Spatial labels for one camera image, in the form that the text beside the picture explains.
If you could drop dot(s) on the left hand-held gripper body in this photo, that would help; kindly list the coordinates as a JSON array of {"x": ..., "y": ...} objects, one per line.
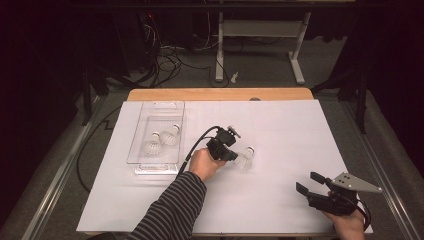
[{"x": 220, "y": 145}]

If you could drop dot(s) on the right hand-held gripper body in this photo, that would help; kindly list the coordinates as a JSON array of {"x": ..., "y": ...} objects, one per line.
[{"x": 331, "y": 202}]

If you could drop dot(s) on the white shuttlecock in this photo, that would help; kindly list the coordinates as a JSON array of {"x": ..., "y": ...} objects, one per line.
[
  {"x": 170, "y": 136},
  {"x": 153, "y": 146},
  {"x": 246, "y": 159}
]

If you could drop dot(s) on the clear plastic tray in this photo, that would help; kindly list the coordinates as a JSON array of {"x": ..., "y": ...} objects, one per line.
[{"x": 156, "y": 153}]

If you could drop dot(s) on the person's left hand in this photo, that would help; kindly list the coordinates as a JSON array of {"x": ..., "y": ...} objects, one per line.
[{"x": 205, "y": 165}]

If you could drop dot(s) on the person's right hand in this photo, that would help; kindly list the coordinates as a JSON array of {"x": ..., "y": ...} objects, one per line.
[{"x": 349, "y": 227}]

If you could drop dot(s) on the grey table grommet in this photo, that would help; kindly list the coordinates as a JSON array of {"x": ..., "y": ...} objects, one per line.
[{"x": 255, "y": 99}]

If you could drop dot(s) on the small white bottle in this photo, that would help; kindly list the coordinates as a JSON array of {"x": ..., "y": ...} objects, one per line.
[{"x": 235, "y": 77}]

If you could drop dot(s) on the black tripod stand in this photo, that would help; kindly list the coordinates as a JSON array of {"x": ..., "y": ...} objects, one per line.
[
  {"x": 87, "y": 96},
  {"x": 361, "y": 100}
]

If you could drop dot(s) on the dark equipment box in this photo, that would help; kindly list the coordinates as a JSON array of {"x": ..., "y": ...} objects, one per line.
[{"x": 133, "y": 40}]

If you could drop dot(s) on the dark curtain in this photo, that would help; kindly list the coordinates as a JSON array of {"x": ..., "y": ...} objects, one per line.
[
  {"x": 33, "y": 83},
  {"x": 396, "y": 66}
]

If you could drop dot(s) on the metal floor rail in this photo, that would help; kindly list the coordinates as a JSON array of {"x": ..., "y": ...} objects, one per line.
[
  {"x": 56, "y": 186},
  {"x": 383, "y": 186}
]

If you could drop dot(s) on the white metal stand frame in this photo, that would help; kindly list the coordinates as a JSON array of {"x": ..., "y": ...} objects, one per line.
[{"x": 263, "y": 28}]

